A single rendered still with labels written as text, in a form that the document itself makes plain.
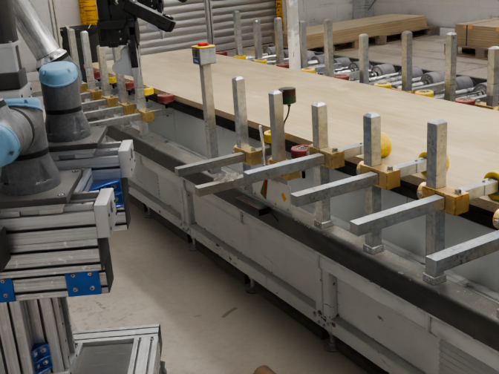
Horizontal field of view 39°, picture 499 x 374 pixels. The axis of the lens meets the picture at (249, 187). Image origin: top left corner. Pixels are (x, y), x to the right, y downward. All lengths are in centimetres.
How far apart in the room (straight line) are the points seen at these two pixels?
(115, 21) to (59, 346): 113
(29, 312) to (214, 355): 98
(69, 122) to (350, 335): 131
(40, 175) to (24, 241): 18
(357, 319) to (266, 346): 45
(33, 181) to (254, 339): 152
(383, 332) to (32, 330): 122
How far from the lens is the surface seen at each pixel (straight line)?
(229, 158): 260
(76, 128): 233
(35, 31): 243
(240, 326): 319
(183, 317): 331
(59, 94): 229
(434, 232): 190
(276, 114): 241
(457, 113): 291
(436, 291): 194
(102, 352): 273
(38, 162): 185
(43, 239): 189
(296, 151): 244
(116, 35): 158
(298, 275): 305
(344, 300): 281
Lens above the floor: 160
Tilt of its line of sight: 19 degrees down
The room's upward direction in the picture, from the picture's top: 4 degrees counter-clockwise
